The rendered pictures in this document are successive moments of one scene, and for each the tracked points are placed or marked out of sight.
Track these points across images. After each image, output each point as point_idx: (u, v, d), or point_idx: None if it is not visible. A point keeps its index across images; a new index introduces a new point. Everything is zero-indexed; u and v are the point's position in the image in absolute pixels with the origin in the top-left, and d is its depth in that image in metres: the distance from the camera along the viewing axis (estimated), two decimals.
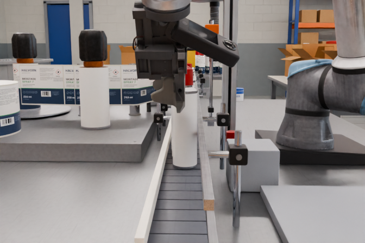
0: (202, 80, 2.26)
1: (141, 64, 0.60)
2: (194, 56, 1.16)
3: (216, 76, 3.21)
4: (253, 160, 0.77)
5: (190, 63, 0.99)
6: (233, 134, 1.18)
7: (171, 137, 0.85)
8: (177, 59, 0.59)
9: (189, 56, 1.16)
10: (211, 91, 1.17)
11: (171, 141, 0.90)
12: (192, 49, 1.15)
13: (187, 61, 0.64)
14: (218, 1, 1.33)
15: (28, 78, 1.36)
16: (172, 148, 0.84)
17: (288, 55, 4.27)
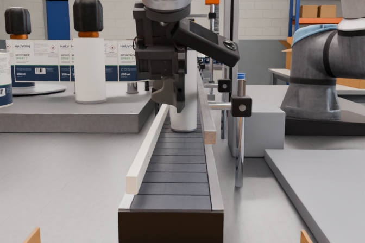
0: (203, 66, 2.21)
1: (141, 64, 0.60)
2: None
3: (216, 66, 3.16)
4: (257, 122, 0.72)
5: None
6: None
7: None
8: (177, 59, 0.59)
9: None
10: (211, 64, 1.12)
11: None
12: (191, 19, 1.10)
13: None
14: None
15: (21, 55, 1.32)
16: (170, 113, 0.79)
17: (289, 48, 4.22)
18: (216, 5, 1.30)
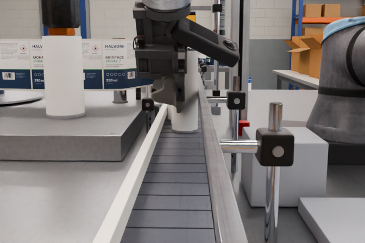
0: (204, 69, 1.98)
1: (141, 63, 0.60)
2: (195, 23, 0.88)
3: (218, 68, 2.94)
4: None
5: None
6: (246, 126, 0.91)
7: None
8: (177, 58, 0.59)
9: None
10: (216, 69, 0.89)
11: (169, 110, 0.82)
12: (191, 12, 0.88)
13: None
14: None
15: None
16: (171, 115, 0.78)
17: (295, 48, 4.00)
18: None
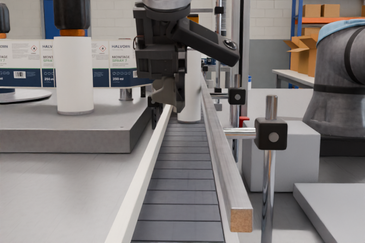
0: (205, 68, 2.03)
1: (142, 63, 0.60)
2: (197, 23, 0.95)
3: None
4: None
5: None
6: None
7: None
8: (178, 58, 0.59)
9: None
10: (218, 68, 0.95)
11: None
12: (194, 16, 0.93)
13: None
14: None
15: None
16: None
17: (294, 48, 4.05)
18: None
